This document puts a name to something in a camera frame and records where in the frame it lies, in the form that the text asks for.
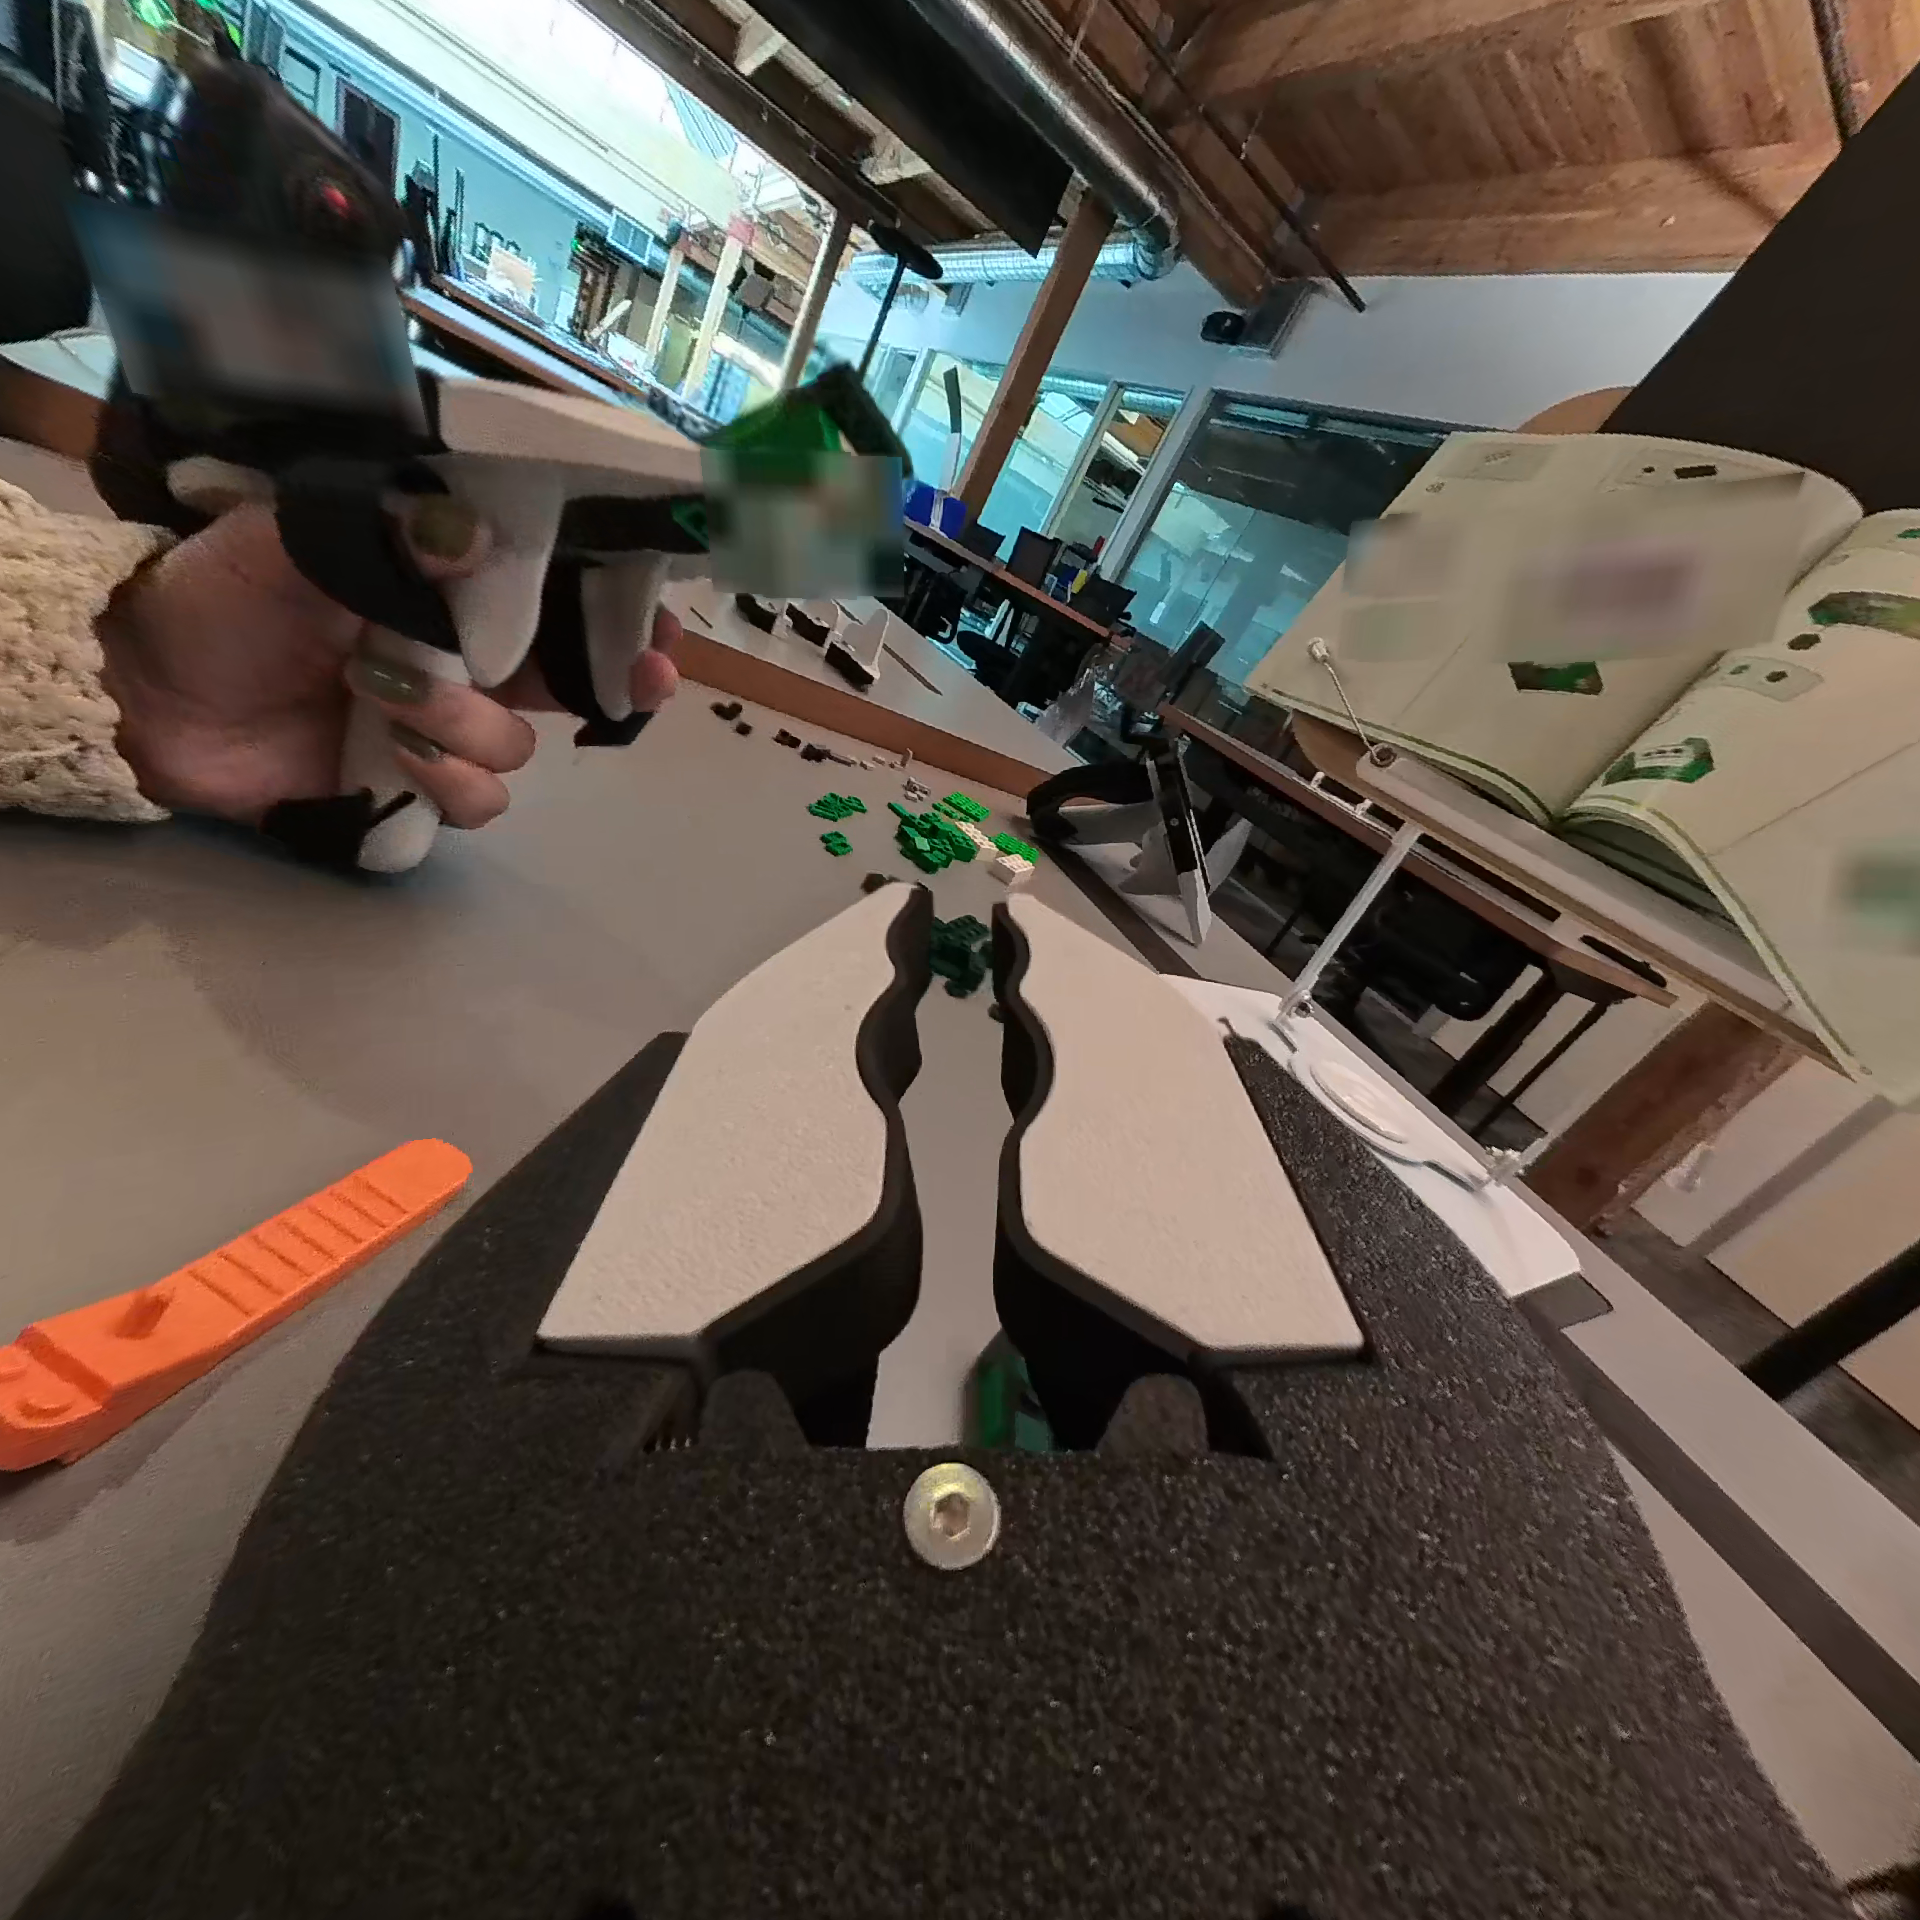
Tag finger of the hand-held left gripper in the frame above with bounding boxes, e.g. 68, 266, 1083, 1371
448, 456, 713, 562
420, 375, 736, 458

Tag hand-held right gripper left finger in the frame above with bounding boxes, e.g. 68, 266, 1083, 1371
532, 880, 935, 1361

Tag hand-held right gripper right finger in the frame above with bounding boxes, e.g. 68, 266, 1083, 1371
989, 898, 1368, 1369

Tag green and white lego assembly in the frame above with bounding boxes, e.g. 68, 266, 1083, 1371
704, 362, 911, 494

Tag small black lego pieces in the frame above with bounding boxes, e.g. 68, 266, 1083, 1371
704, 697, 844, 769

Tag small lego creeper head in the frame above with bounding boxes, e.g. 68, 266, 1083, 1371
963, 1339, 1054, 1454

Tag pile of bright green lego pieces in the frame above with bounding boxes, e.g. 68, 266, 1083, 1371
806, 786, 1038, 875

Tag lego instruction book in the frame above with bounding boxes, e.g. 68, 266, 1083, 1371
1246, 434, 1920, 1088

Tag person's left hand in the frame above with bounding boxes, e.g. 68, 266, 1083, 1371
92, 476, 684, 835

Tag wooden top office desk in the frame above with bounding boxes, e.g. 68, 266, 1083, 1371
1167, 704, 1679, 1063
403, 278, 663, 405

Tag white book stand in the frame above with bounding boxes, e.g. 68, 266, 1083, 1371
1160, 388, 1920, 1305

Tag black and white spare gripper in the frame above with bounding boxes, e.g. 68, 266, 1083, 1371
1028, 732, 1255, 952

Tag black floor lamp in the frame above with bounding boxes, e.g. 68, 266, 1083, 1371
863, 221, 947, 398

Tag orange brick separator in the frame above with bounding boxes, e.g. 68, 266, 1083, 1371
0, 1142, 475, 1478

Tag black backdrop panel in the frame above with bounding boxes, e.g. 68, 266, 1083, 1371
1597, 70, 1920, 523

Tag white page holder cord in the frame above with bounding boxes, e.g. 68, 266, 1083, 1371
1310, 638, 1410, 769

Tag silver air duct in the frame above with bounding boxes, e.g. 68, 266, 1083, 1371
943, 0, 1192, 278

